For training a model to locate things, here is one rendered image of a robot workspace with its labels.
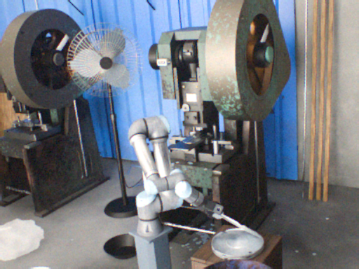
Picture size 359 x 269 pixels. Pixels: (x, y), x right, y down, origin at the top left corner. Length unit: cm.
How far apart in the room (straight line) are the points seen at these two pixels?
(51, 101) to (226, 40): 182
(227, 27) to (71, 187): 246
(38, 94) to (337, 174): 264
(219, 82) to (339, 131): 175
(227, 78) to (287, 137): 175
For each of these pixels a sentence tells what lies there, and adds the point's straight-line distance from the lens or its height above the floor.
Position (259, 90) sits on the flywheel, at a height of 108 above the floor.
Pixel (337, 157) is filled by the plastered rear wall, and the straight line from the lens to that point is 408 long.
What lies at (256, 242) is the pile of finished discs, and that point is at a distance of 256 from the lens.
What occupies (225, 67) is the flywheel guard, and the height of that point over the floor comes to 132.
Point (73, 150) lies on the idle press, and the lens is 430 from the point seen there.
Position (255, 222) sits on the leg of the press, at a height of 3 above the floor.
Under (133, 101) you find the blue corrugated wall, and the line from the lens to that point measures 477.
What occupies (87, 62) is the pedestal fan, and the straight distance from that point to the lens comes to 349.
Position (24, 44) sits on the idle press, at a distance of 362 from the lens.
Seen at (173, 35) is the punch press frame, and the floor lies 148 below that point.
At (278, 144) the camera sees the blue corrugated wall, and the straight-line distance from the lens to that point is 412.
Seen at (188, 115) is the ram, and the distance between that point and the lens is 298.
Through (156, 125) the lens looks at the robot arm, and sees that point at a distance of 248.
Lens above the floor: 171
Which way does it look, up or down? 17 degrees down
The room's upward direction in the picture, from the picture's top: 6 degrees counter-clockwise
